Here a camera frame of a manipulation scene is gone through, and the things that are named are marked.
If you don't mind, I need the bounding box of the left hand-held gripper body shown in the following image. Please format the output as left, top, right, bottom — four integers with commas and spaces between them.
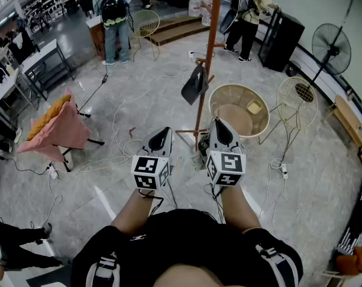
130, 126, 174, 191

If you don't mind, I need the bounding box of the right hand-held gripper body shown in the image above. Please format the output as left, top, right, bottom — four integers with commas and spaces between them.
205, 118, 247, 187

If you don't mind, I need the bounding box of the grey umbrella wooden handle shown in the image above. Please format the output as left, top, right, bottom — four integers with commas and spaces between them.
192, 132, 213, 172

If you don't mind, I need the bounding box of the brown wooden coat rack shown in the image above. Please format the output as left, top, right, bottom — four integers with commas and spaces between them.
175, 0, 228, 152

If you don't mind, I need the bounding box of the person's left forearm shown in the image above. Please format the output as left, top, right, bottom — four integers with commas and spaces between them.
110, 188, 157, 236

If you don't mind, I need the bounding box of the person's right forearm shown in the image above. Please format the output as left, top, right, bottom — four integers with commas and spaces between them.
219, 184, 263, 234

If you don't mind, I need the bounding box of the small yellow tray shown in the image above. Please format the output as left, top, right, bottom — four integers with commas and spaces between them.
246, 99, 263, 115

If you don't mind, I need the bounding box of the person's black shirt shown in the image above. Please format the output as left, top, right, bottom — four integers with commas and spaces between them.
70, 208, 304, 287

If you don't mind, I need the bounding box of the orange cushion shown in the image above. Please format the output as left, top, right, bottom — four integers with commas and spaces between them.
26, 94, 72, 142

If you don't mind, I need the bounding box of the small black bin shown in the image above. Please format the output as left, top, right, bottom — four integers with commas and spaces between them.
285, 60, 302, 78

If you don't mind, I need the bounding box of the light wooden bench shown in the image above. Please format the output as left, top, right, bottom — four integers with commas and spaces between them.
324, 95, 362, 149

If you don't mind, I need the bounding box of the black cabinet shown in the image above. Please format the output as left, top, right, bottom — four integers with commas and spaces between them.
257, 9, 306, 73

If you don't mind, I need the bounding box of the wooden step platform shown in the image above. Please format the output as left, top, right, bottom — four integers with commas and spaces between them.
149, 16, 212, 47

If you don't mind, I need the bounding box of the black panel with white stripes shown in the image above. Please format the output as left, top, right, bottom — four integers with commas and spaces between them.
337, 173, 362, 256

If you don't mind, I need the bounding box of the clear water bottle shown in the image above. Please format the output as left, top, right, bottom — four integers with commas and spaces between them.
188, 0, 202, 18
200, 0, 214, 27

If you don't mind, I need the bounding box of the black standing floor fan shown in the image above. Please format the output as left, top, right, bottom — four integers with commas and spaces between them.
294, 22, 352, 103

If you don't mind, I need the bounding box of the orange chair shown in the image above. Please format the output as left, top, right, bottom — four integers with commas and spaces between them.
335, 246, 362, 277

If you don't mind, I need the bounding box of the display shelf of dark items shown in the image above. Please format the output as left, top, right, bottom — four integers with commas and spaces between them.
21, 0, 65, 22

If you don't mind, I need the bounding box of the black chair frame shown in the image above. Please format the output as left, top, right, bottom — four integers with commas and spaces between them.
50, 111, 106, 173

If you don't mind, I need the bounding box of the yellow wire chair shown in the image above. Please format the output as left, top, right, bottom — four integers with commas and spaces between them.
129, 10, 161, 62

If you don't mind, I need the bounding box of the white desk black frame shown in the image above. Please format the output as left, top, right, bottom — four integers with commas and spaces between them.
18, 39, 75, 102

